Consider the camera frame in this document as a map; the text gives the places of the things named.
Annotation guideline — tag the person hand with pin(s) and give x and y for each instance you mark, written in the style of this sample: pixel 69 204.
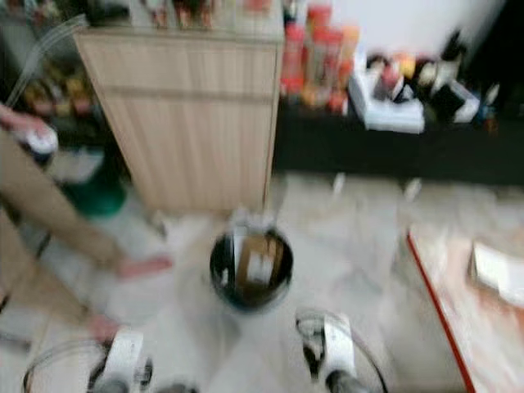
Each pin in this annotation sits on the person hand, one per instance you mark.
pixel 26 120

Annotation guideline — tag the light wooden cabinet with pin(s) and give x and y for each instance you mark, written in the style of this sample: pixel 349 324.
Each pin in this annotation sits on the light wooden cabinet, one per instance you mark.
pixel 180 123

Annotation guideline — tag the white round object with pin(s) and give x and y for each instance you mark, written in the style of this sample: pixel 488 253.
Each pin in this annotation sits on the white round object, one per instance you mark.
pixel 43 143

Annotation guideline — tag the black cube box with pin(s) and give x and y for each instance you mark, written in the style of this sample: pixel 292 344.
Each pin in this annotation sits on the black cube box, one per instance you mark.
pixel 449 100

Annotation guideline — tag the green round container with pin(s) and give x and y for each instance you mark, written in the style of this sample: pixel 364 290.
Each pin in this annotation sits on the green round container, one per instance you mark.
pixel 98 199

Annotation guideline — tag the beige trousered person leg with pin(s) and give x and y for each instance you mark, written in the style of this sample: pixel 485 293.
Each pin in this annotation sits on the beige trousered person leg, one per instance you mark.
pixel 49 213
pixel 33 286

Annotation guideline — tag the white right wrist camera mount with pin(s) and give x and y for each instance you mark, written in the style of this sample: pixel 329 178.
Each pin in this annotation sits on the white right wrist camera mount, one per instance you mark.
pixel 337 348

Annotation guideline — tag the brown cardboard trash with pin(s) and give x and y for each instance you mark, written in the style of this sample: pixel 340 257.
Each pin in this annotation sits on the brown cardboard trash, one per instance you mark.
pixel 260 262

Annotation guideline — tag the orange lidded plastic jar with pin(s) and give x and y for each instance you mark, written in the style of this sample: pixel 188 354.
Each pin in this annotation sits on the orange lidded plastic jar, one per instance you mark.
pixel 326 65
pixel 293 57

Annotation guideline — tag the round black rubbish bin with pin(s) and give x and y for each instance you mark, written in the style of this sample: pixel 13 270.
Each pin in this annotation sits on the round black rubbish bin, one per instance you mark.
pixel 225 282

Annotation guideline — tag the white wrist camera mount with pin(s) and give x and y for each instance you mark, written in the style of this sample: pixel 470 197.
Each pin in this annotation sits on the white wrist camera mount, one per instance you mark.
pixel 337 348
pixel 123 356

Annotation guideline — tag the flat white box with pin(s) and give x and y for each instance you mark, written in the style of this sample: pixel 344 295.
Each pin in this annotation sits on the flat white box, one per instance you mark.
pixel 385 116

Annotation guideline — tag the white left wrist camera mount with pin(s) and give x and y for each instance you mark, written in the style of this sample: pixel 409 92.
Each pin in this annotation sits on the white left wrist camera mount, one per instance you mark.
pixel 123 356

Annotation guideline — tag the long black low cabinet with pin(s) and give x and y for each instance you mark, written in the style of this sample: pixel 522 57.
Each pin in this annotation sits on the long black low cabinet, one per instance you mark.
pixel 377 151

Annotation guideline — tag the white paper trash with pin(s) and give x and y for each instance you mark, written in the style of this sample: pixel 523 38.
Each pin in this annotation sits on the white paper trash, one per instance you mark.
pixel 499 274

